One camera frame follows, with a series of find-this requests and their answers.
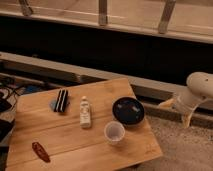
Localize white squeeze tube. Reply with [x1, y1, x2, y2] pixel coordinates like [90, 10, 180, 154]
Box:
[80, 96, 91, 129]

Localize black white striped eraser block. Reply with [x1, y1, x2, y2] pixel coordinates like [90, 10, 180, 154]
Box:
[50, 89, 68, 113]

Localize black ceramic bowl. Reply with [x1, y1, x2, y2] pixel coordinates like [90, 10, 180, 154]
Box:
[112, 97, 145, 125]

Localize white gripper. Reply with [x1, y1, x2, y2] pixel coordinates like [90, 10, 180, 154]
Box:
[159, 90, 202, 128]

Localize black cables and devices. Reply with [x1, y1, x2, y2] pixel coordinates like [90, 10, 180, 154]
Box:
[0, 75, 26, 171]

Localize white paper cup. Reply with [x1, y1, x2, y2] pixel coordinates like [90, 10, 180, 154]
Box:
[104, 121, 125, 145]

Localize red brown chili pepper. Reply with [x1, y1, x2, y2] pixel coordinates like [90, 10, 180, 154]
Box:
[32, 142, 50, 163]

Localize wooden table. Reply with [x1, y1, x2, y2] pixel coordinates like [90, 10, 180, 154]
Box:
[6, 78, 162, 171]

